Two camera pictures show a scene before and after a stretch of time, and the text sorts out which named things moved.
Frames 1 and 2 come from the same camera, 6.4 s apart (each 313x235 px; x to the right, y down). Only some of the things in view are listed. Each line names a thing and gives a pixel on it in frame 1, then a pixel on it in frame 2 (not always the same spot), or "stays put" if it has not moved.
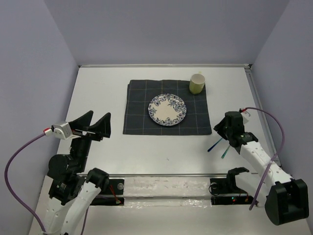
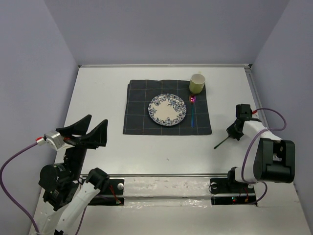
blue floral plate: (167, 109) stays put
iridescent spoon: (214, 145) → (192, 99)
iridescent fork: (225, 152) → (221, 142)
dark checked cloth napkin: (140, 93) stays put
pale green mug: (197, 82) stays put
